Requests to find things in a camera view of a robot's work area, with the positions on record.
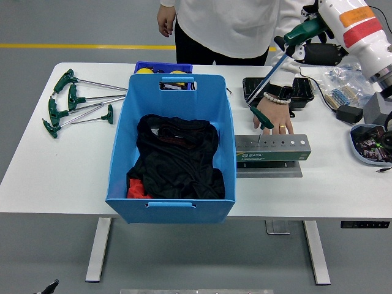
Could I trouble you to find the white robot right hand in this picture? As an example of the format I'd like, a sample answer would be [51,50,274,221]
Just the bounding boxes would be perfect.
[273,0,392,81]

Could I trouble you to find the person's right hand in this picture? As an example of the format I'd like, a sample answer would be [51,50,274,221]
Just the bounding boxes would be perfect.
[156,1,178,38]

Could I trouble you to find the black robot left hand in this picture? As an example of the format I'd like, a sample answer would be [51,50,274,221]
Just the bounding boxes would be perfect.
[33,278,59,294]

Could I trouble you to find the person's left hand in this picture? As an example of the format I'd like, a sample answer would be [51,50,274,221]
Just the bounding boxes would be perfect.
[252,97,295,135]

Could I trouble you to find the small green T-handle hex key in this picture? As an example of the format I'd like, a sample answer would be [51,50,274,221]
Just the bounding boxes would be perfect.
[249,105,274,145]

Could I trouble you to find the grey metal hex key stand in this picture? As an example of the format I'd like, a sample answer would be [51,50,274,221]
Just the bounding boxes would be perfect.
[235,134,312,179]

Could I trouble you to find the large green T-handle hex key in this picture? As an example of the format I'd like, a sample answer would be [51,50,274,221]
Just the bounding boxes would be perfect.
[246,17,333,105]

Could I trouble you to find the large blue plastic box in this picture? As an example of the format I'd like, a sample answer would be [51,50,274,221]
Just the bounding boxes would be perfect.
[104,73,237,224]

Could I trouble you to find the grey box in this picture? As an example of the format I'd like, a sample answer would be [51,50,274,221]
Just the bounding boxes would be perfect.
[363,91,392,126]

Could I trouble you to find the black wristwatch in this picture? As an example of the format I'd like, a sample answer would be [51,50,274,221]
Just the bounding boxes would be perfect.
[269,84,295,99]

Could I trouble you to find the black plastic tray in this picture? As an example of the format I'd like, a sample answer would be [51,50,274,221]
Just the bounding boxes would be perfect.
[241,76,315,111]

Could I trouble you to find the small dark blue bin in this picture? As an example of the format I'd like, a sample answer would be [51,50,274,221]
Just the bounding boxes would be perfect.
[134,61,194,76]

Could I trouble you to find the clear plastic parts bags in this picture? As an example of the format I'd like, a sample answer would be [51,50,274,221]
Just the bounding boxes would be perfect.
[318,62,376,92]

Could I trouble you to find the person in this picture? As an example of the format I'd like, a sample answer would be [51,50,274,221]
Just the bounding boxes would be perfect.
[156,0,319,135]

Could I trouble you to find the white table leg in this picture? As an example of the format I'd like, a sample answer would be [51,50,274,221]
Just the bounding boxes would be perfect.
[85,217,113,283]
[303,219,331,285]

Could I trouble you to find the black power adapter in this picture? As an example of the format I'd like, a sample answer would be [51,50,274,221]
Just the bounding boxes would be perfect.
[336,105,364,125]

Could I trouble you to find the light blue parts dish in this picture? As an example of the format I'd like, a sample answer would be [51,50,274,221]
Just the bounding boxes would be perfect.
[349,123,392,166]

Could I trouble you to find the black cloth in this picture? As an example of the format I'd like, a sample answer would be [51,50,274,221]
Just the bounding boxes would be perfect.
[126,113,226,199]

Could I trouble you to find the grey metal floor plate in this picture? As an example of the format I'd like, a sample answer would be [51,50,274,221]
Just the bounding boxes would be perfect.
[265,219,291,235]

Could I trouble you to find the red cloth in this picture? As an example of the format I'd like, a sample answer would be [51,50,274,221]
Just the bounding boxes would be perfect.
[127,179,153,199]

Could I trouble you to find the black table control panel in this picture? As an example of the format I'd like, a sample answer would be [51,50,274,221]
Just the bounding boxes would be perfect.
[340,220,391,229]

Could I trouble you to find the white bead bracelet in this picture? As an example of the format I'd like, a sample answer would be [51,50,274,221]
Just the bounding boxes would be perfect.
[263,91,292,105]

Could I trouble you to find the black floor cable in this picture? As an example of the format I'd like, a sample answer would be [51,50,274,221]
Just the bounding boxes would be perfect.
[367,4,392,33]

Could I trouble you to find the thin black table cable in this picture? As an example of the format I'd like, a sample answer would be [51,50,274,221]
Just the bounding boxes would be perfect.
[298,66,337,113]

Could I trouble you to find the short green T-handle hex key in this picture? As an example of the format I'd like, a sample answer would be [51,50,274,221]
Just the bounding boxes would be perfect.
[70,104,115,125]

